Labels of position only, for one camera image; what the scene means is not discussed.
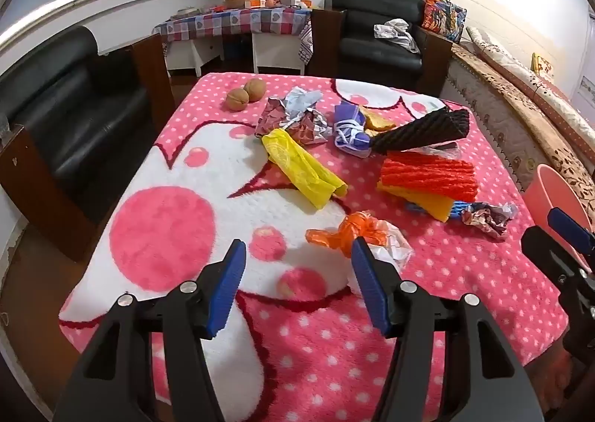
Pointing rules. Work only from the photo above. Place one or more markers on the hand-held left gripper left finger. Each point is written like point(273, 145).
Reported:
point(227, 282)

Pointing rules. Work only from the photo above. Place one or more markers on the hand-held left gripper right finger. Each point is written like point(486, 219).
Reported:
point(369, 287)

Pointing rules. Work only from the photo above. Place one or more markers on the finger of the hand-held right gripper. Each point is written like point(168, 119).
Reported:
point(569, 227)
point(544, 245)

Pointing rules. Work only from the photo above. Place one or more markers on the pink plastic bucket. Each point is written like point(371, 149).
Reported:
point(548, 189)

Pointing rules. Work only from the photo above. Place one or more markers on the white plastic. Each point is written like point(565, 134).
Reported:
point(395, 245)

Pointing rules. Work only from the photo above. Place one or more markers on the orange plastic bag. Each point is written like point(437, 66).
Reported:
point(344, 234)

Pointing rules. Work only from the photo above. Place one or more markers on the small foil wrapper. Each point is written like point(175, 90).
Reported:
point(488, 220)

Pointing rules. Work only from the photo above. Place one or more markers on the blue foam net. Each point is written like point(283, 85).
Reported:
point(461, 208)

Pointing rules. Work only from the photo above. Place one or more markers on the yellow foam net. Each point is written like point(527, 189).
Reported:
point(432, 206)

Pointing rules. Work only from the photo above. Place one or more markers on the red foam net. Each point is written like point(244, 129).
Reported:
point(427, 175)

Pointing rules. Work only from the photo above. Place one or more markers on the yellow plastic bag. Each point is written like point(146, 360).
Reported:
point(302, 166)

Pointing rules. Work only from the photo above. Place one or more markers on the black foam net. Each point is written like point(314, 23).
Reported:
point(418, 134)

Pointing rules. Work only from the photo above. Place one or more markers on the silver red foil wrapper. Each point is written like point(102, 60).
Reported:
point(279, 117)

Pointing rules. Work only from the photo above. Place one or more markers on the pale blue plastic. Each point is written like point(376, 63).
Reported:
point(302, 99)

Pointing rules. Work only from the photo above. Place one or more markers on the pink polka dot blanket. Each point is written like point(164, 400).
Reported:
point(325, 357)

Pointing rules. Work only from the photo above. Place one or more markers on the brown leaf print blanket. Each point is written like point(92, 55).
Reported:
point(534, 120)

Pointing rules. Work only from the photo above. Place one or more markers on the white bed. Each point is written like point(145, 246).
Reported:
point(483, 115)

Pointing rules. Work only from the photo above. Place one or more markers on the white orange dotted quilt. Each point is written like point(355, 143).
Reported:
point(525, 73)

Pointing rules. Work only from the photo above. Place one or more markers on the yellow pillow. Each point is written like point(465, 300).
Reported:
point(542, 63)

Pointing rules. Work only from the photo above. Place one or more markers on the black leather armchair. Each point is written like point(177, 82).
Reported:
point(372, 55)

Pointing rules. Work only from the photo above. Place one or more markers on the black leather sofa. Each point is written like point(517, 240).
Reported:
point(79, 101)

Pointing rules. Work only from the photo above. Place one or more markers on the white desk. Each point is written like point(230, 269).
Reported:
point(274, 52)

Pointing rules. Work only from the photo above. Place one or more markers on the colourful printed cushion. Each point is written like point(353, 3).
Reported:
point(444, 15)

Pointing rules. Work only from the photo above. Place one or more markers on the white patterned hanging cloth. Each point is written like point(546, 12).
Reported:
point(307, 43)

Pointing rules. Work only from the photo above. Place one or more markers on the white grey crumpled cloth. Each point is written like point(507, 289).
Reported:
point(395, 31)

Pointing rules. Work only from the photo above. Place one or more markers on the white orange box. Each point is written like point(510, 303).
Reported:
point(302, 3)

